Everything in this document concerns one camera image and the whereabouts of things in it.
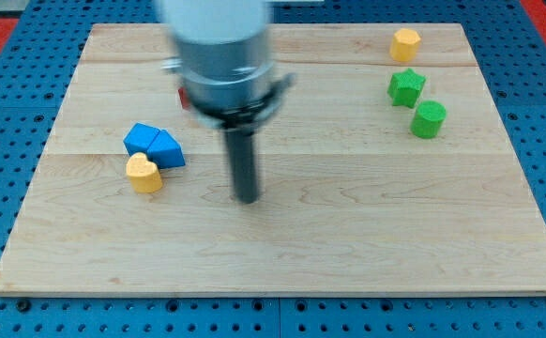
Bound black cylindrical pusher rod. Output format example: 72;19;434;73
224;130;260;204

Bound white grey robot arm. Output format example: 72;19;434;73
154;0;294;204

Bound blue cube block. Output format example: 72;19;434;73
123;123;159;156

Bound yellow hexagon block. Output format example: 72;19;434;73
389;28;421;62

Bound red block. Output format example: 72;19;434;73
177;87;191;111

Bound blue triangular prism block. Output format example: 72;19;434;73
147;130;186;169

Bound yellow heart block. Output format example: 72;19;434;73
126;152;163;193

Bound wooden board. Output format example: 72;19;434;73
0;23;546;298

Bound green star block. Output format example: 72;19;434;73
387;68;427;108

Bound green cylinder block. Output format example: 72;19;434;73
410;100;447;139

